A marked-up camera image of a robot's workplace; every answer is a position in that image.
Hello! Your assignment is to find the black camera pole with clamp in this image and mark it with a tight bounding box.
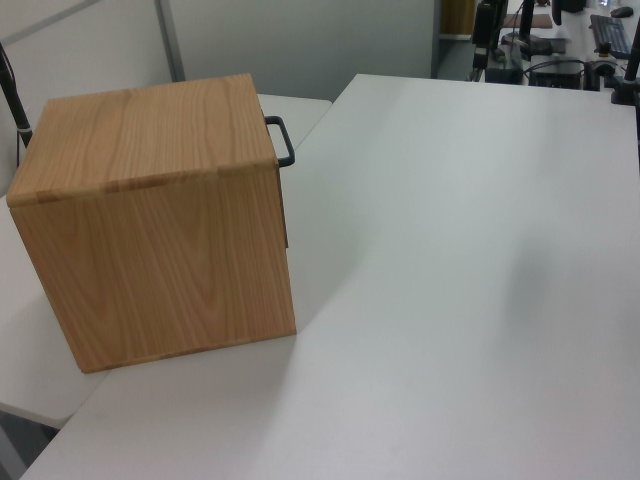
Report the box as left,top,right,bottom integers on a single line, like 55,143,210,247
609,27,640,106

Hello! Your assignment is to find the grey partition frame post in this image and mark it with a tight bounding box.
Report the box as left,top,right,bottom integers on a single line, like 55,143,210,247
153,0,185,82

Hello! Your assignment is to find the black metal drawer handle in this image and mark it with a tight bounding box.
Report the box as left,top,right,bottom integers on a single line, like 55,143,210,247
264,115,298,169

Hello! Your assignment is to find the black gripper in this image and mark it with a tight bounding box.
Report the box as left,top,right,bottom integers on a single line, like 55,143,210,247
469,2,497,83

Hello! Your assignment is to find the black computer box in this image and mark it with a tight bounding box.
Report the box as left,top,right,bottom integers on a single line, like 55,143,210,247
528,59,587,90

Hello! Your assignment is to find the brown flat board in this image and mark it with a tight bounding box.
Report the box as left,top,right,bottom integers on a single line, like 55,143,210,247
502,13,553,29

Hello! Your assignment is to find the black equipment box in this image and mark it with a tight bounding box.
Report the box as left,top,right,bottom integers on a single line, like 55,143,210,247
486,66,522,85

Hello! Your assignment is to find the black tripod pole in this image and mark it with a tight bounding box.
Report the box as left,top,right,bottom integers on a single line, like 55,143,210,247
0,42,34,151

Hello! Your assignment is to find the black computer keyboard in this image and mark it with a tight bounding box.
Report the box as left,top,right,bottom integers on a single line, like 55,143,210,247
589,13,633,57

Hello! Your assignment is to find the wooden cabinet box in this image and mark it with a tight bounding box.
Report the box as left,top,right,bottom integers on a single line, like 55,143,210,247
9,73,299,375

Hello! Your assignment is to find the black monitor stand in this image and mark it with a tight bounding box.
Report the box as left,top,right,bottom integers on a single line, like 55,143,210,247
501,0,554,57

